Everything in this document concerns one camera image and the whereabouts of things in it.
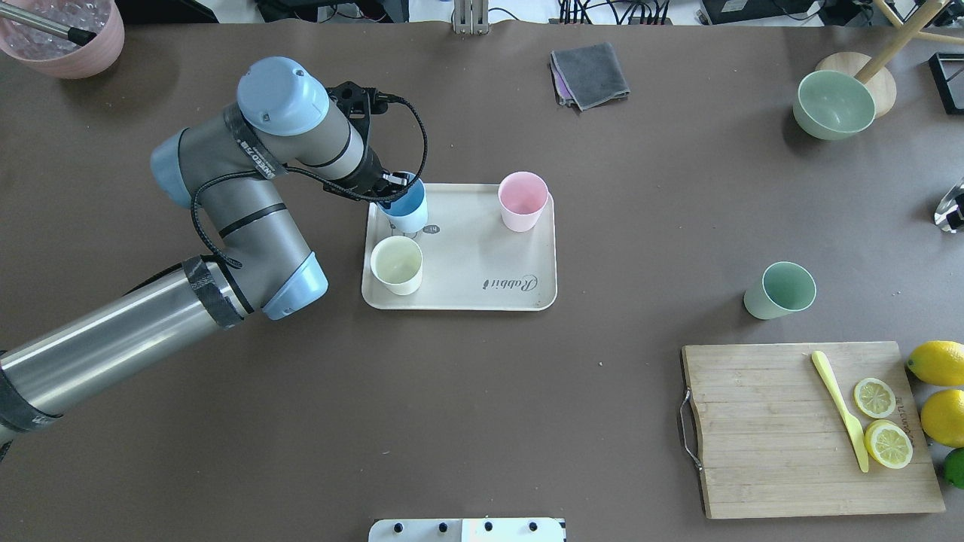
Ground yellow plastic knife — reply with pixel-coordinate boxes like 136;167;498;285
810;350;870;473

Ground cream cup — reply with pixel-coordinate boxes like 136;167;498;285
371;236;423;296

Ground pink cup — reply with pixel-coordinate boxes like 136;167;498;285
497;172;550;233

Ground metal tube in bowl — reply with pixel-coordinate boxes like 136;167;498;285
1;2;97;46

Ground green bowl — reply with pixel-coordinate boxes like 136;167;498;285
792;71;877;141

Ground wooden cup tree stand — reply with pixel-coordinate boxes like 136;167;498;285
815;1;962;119

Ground whole lemon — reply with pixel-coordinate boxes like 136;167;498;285
920;390;963;449
906;340;963;387

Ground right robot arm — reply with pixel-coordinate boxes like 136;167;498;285
933;181;963;233

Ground wooden cutting board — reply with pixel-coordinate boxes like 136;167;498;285
682;342;944;520

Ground pink bowl with ice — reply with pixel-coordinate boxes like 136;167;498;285
1;1;125;79

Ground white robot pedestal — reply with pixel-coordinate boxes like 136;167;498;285
368;517;567;541

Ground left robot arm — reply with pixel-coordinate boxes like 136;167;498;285
2;57;417;452

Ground green lime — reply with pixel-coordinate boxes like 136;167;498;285
942;447;964;490

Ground green cup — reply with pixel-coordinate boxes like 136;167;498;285
743;261;817;320

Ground aluminium frame post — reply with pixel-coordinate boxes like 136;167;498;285
452;0;490;35

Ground grey folded cloth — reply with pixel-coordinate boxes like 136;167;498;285
550;42;630;112

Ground cream rabbit tray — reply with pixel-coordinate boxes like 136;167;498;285
361;183;557;311

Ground blue cup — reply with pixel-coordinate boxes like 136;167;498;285
376;172;429;234

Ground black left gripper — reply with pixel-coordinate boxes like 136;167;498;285
322;82;412;202

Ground lemon slice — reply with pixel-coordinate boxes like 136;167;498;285
864;419;914;470
853;377;896;419

